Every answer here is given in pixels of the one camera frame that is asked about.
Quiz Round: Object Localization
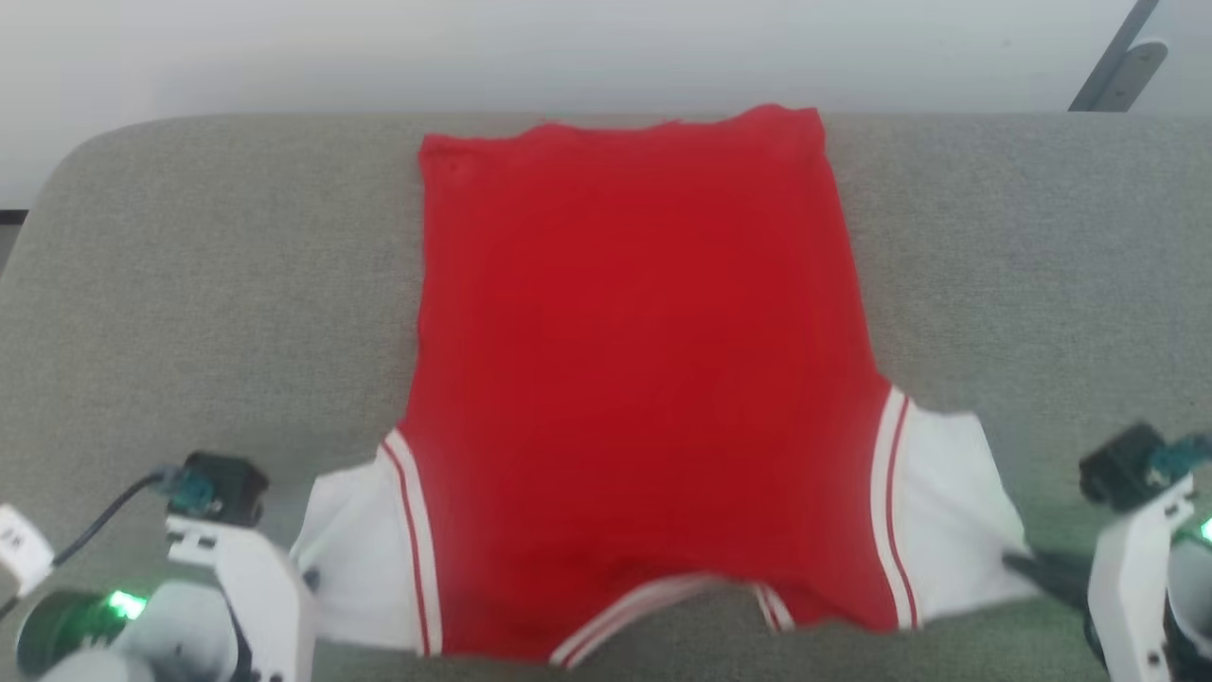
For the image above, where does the red and white t-shirt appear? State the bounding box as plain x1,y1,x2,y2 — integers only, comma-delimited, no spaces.
289,104,1043,669

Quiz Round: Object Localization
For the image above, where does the teal right camera connector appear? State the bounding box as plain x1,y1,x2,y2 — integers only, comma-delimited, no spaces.
1149,436,1212,486

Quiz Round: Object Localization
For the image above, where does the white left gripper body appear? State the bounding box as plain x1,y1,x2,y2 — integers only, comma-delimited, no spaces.
166,516,318,682

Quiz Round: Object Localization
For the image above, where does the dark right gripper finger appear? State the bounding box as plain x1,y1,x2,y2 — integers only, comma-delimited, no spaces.
1004,552,1092,607

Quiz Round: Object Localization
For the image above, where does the grey rounded pole bracket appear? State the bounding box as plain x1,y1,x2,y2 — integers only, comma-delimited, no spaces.
1098,41,1168,113

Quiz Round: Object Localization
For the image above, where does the teal camera connector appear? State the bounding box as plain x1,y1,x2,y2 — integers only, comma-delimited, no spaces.
1149,436,1212,486
166,469,217,517

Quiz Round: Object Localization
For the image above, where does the teal left camera connector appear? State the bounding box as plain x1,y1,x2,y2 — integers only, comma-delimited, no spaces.
166,469,217,517

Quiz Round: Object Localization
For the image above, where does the grey fabric sofa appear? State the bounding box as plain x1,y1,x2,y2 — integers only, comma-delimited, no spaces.
0,112,1212,682

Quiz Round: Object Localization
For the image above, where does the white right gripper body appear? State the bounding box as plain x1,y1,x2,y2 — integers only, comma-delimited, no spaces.
1087,474,1196,682

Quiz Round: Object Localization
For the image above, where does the grey metal pole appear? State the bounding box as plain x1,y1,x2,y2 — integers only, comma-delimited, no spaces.
1070,0,1161,113

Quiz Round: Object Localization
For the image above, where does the black left camera cable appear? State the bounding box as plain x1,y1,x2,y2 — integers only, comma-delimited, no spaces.
52,469,186,569

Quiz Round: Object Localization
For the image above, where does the white cable tag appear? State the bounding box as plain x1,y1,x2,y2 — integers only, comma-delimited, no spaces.
0,505,54,594

